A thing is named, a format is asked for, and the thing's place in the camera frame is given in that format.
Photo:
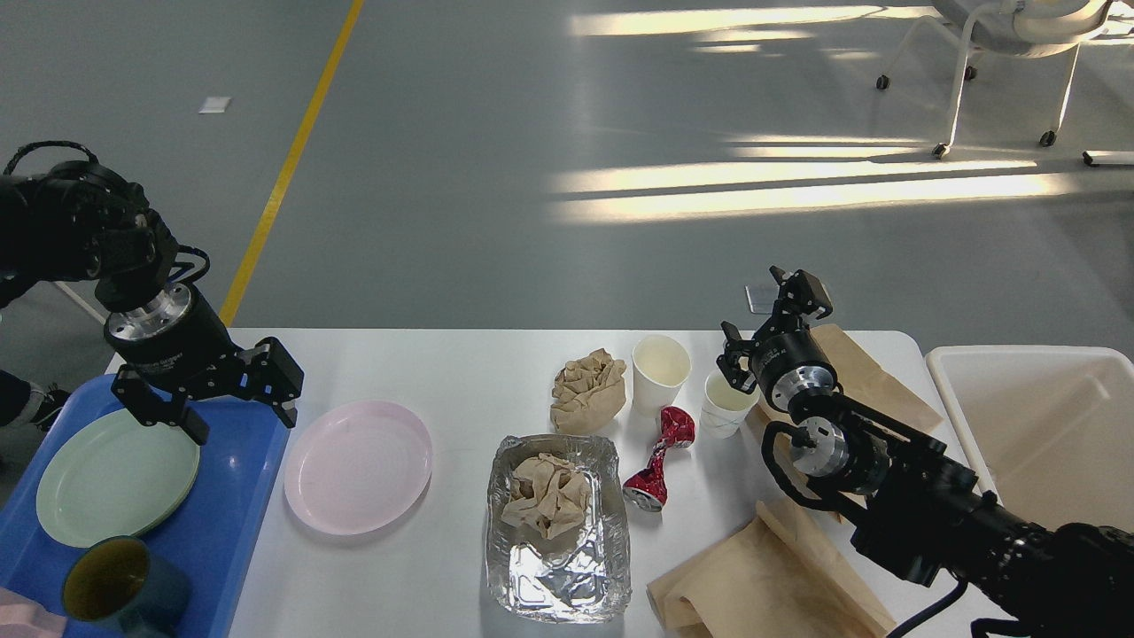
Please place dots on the white bar on floor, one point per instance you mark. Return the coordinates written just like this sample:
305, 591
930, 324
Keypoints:
1108, 159

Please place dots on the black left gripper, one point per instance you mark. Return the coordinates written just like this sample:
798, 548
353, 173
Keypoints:
171, 339

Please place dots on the floor socket plate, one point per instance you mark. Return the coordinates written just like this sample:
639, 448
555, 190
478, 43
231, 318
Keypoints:
761, 298

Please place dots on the brown paper bag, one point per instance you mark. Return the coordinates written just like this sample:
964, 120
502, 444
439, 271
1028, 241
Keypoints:
780, 576
886, 371

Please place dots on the pink cloth corner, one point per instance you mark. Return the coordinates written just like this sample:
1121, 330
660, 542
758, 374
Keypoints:
23, 617

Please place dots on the white plastic bin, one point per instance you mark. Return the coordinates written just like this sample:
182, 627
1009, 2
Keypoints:
1048, 428

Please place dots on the brown paper bag rear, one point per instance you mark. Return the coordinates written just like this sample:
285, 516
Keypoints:
886, 371

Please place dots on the crumpled brown paper in tray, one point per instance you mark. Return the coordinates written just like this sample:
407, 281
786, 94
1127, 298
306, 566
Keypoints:
549, 494

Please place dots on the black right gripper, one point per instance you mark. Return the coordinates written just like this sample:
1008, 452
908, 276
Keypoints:
787, 362

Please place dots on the brown paper bag front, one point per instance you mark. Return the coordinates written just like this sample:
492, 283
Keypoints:
780, 576

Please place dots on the light green plate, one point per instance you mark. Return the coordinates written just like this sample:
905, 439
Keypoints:
113, 477

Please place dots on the aluminium foil tray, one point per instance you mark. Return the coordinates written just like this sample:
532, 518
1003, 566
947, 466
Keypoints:
581, 576

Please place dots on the pink plastic plate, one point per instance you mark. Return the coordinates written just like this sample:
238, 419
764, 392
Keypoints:
358, 467

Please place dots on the white floor marker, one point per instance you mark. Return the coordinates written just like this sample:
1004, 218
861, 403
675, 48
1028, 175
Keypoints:
215, 105

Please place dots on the dark teal mug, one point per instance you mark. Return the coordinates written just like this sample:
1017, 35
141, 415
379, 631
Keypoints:
121, 585

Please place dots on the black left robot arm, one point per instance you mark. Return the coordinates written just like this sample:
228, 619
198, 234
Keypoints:
82, 221

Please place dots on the crumpled brown paper ball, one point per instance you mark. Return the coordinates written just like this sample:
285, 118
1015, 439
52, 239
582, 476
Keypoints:
588, 393

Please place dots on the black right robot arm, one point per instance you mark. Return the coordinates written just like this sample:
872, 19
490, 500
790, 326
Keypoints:
915, 510

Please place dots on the short white paper cup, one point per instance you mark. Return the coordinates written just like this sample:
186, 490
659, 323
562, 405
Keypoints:
724, 409

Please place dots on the blue plastic tray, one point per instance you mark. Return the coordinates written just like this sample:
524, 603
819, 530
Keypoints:
210, 537

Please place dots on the crushed red can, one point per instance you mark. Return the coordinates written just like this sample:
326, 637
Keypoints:
647, 489

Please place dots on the tall white paper cup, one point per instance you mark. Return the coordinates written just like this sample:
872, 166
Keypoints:
661, 366

